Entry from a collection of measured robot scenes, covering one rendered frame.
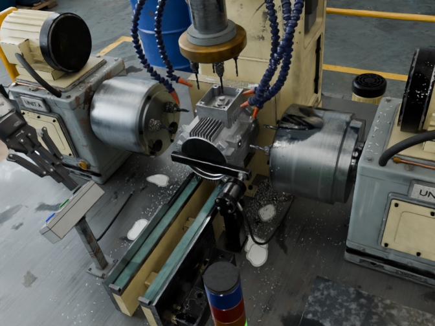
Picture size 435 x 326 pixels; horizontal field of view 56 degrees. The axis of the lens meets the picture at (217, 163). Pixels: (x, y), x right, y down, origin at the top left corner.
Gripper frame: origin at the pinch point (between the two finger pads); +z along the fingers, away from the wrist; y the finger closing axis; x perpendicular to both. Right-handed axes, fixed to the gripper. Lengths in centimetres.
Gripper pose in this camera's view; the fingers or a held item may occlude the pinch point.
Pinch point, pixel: (65, 178)
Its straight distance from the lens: 113.4
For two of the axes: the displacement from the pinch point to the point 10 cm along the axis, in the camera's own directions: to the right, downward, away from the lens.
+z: 6.6, 7.1, 2.4
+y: 4.5, -6.3, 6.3
